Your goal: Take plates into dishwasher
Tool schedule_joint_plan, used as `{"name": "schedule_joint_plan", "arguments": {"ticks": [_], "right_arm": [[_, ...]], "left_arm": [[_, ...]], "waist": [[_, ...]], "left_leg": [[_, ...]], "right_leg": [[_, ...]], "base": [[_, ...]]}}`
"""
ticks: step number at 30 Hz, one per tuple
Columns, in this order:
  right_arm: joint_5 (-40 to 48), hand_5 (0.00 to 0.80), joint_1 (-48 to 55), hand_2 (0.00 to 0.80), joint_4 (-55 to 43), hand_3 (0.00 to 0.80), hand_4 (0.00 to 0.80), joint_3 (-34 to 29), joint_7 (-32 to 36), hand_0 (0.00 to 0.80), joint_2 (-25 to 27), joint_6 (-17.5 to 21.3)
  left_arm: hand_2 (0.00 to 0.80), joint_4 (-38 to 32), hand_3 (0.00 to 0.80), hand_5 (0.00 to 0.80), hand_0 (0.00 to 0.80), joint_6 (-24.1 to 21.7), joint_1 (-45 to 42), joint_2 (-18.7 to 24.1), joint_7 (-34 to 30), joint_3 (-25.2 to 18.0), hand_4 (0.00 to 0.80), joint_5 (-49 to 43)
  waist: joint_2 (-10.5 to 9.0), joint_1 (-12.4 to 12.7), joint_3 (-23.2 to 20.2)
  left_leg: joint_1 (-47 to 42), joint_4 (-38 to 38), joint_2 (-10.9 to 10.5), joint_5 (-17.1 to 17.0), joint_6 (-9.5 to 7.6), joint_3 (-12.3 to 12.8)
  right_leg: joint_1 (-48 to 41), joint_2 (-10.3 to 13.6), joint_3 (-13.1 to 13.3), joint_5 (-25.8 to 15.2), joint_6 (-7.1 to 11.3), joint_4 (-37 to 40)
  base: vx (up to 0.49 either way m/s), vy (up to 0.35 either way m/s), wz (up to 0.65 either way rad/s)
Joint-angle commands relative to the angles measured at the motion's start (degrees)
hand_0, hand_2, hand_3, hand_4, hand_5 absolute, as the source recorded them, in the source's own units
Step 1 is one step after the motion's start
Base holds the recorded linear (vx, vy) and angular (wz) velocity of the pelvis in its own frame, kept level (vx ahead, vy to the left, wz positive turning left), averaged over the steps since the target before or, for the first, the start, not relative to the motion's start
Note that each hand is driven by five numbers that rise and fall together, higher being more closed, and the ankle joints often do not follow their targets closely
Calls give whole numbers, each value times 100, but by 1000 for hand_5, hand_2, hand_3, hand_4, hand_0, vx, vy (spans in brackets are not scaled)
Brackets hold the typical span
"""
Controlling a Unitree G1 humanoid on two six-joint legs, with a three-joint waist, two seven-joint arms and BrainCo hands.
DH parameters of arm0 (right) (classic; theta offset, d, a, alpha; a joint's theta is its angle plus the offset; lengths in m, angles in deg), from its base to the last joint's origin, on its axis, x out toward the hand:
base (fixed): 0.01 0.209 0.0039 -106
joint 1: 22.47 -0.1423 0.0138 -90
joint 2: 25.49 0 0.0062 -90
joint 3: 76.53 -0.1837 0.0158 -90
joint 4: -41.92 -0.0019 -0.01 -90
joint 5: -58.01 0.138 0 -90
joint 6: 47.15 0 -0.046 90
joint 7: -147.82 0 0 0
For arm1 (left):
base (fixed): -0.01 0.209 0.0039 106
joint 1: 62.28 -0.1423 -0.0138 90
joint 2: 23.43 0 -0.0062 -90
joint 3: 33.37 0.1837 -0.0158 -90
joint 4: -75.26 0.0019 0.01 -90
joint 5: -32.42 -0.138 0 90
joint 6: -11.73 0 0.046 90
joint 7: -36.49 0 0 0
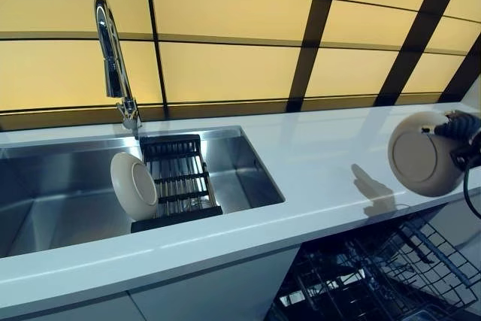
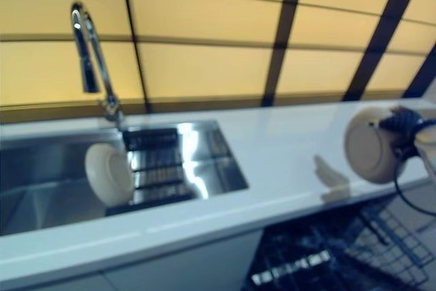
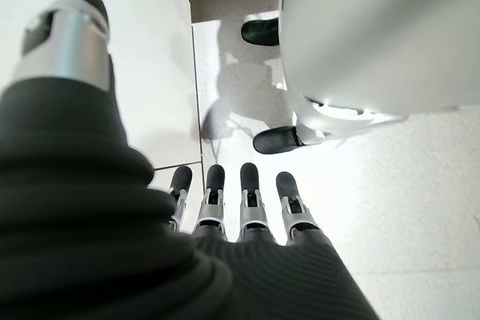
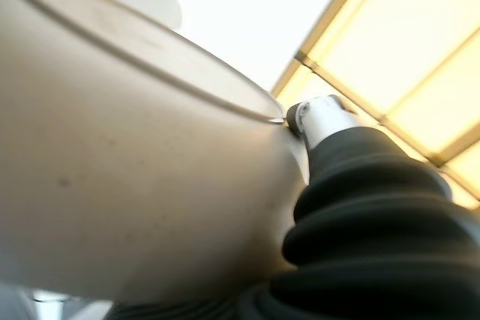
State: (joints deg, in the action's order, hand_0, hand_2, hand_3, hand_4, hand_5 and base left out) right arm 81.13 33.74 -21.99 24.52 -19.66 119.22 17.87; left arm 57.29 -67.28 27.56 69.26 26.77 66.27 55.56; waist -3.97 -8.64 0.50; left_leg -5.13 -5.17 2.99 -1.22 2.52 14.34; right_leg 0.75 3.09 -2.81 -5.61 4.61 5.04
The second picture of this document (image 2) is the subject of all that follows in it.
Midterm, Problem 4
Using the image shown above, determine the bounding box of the black built-in dishwasher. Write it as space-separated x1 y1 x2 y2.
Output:
239 195 436 291

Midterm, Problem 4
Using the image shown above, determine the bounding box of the dark wire dishwasher rack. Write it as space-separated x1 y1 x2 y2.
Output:
251 198 436 291

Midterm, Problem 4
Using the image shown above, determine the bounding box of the cream round plate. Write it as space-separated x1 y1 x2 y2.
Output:
343 106 410 185
84 142 136 205

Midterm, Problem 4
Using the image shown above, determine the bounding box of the white cabinet door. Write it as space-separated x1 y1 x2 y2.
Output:
97 228 265 291
0 268 114 291

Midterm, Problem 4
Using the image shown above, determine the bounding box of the chrome pull-down kitchen faucet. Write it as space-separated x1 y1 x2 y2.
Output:
69 3 125 132

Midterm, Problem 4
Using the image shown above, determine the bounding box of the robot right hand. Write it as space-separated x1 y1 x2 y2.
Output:
377 106 427 136

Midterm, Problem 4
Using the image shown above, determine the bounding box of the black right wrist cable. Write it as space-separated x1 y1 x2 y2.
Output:
392 123 436 214

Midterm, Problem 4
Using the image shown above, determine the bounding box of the black sink drying rack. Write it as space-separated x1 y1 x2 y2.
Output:
105 127 199 217

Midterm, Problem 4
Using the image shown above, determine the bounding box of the stainless steel sink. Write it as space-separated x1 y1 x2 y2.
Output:
0 119 250 238

